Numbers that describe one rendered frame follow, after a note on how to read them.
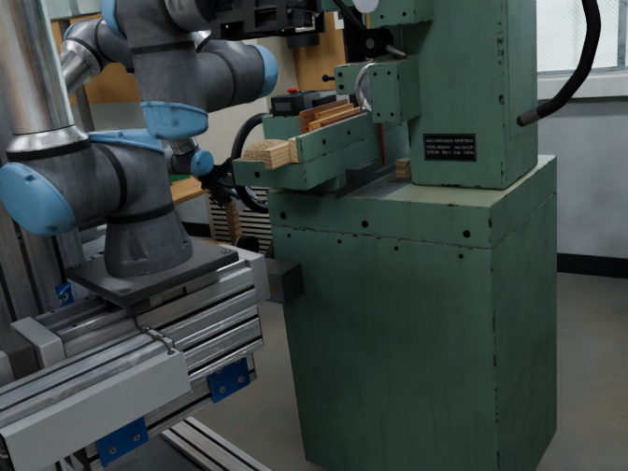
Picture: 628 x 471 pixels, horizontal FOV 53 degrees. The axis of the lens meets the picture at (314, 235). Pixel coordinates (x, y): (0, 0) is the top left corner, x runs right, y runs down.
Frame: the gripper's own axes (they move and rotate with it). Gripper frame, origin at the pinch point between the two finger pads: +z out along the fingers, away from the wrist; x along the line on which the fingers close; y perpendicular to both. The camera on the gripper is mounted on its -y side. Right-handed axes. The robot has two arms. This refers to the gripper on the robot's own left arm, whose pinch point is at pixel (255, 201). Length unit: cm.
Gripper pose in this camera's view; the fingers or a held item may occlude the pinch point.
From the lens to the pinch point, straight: 190.0
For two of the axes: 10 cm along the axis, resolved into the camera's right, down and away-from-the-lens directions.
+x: -5.8, 3.3, -7.5
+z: 7.6, 5.5, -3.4
